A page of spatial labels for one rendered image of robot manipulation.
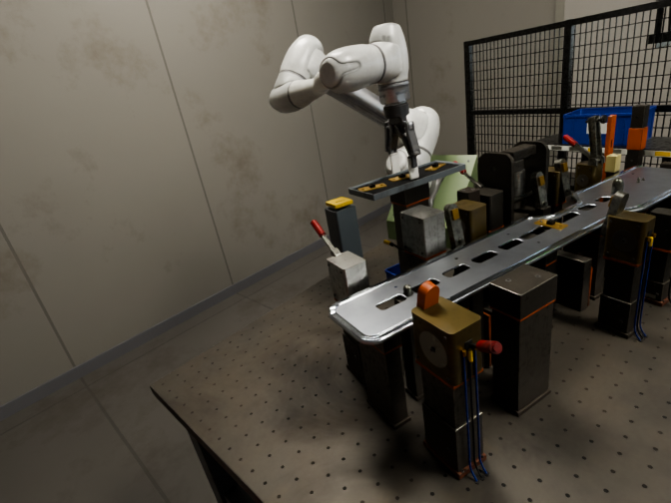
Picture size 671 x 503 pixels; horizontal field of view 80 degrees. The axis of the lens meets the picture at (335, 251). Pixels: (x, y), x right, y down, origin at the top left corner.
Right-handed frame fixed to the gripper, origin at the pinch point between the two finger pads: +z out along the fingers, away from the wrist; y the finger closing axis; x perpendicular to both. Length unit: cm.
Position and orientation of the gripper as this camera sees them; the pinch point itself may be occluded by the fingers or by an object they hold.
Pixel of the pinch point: (404, 169)
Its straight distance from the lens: 132.8
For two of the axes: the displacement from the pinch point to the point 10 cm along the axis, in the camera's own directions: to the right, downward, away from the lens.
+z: 2.0, 9.0, 3.9
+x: 9.0, -3.3, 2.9
